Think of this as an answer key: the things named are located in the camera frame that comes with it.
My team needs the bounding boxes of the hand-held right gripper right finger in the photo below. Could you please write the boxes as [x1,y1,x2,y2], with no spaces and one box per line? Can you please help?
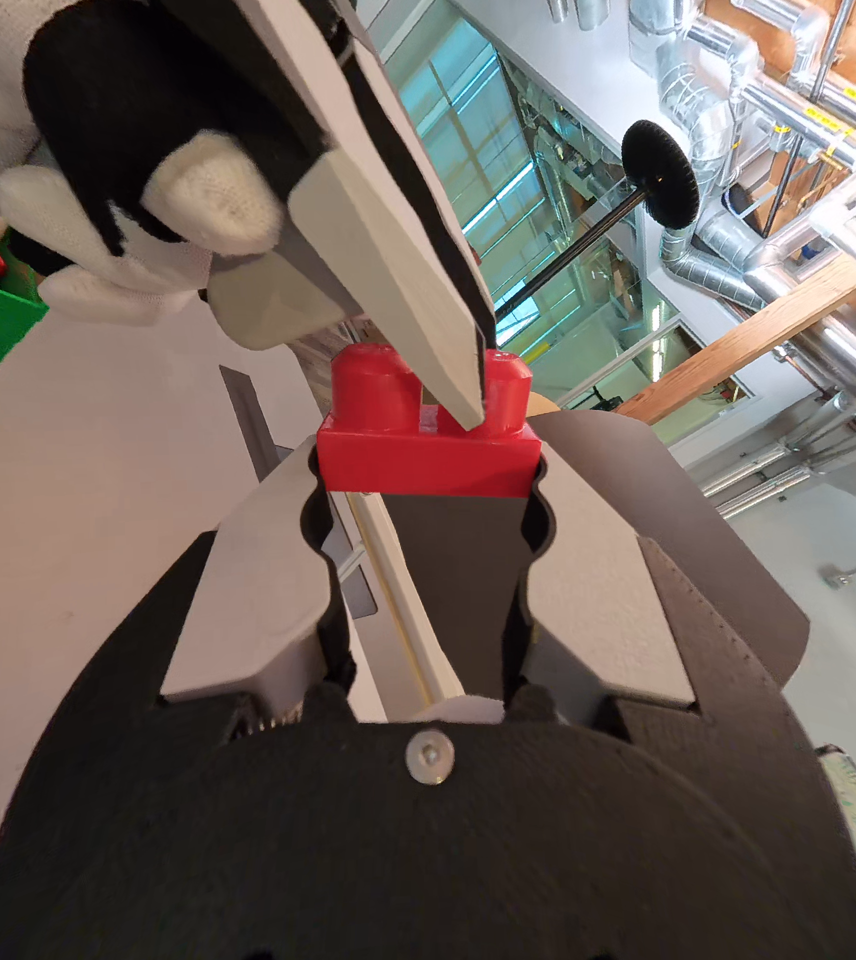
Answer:
[499,446,701,710]

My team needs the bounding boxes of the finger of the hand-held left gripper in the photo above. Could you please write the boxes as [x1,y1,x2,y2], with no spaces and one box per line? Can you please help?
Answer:
[236,0,497,432]

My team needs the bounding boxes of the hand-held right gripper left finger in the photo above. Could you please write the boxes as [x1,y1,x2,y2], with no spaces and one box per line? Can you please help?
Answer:
[160,441,358,725]

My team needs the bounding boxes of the red toy brick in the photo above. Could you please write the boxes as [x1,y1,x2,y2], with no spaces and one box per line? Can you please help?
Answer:
[317,343,543,498]

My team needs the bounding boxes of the person's left hand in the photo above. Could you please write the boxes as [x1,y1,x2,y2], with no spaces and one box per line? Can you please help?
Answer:
[0,0,287,327]

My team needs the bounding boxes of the black sheet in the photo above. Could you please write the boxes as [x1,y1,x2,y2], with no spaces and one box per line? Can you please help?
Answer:
[386,408,812,702]

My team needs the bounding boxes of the black floor lamp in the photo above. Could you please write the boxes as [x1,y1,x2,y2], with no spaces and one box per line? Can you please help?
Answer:
[495,120,699,320]

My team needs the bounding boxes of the silver ventilation ducts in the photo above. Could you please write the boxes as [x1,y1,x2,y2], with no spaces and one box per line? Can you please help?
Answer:
[548,0,856,526]

